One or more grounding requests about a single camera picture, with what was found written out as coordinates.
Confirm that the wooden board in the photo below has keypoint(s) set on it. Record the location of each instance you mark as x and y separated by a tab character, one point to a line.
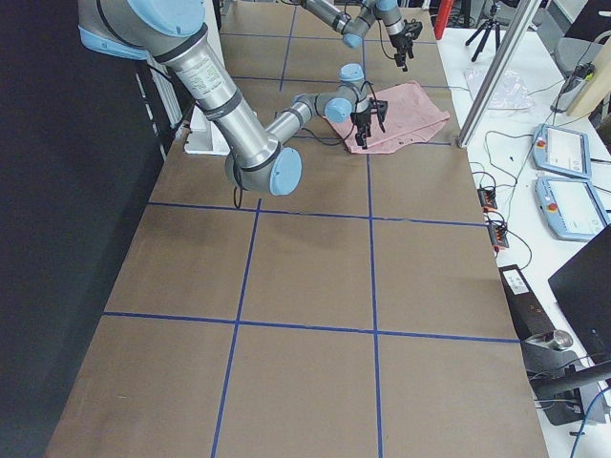
597	88

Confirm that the black camera tripod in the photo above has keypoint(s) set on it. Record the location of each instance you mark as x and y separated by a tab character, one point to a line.
490	25

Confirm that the aluminium frame post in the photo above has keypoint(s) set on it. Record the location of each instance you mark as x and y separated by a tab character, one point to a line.
508	46

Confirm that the lower orange connector block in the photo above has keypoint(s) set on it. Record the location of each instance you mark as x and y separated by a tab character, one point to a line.
497	231

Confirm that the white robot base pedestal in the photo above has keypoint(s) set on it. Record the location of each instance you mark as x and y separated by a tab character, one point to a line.
204	137

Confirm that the lower teach pendant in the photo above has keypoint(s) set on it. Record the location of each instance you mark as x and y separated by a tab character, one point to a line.
571	207

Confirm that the upper orange connector block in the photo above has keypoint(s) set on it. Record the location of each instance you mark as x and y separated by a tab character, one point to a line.
486	196

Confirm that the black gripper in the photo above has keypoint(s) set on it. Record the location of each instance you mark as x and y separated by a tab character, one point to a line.
361	118
398	42

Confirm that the clear plastic bag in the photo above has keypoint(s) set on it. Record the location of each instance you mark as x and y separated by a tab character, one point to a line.
510	93

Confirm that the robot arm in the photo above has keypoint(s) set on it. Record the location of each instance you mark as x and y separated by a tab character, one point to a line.
175	34
353	29

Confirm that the pink Snoopy t-shirt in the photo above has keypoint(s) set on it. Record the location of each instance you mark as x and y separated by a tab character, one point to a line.
411	118

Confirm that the upper teach pendant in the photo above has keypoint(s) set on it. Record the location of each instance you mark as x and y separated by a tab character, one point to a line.
562	151

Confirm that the black control box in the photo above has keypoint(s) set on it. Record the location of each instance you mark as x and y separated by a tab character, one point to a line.
546	350

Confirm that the orange connector block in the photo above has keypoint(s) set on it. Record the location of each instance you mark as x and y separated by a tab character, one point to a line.
486	196
497	231

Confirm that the black monitor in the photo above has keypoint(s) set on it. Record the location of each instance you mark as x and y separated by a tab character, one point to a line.
582	290

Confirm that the teach pendant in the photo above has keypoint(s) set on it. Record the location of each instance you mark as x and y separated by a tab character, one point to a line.
571	207
562	151

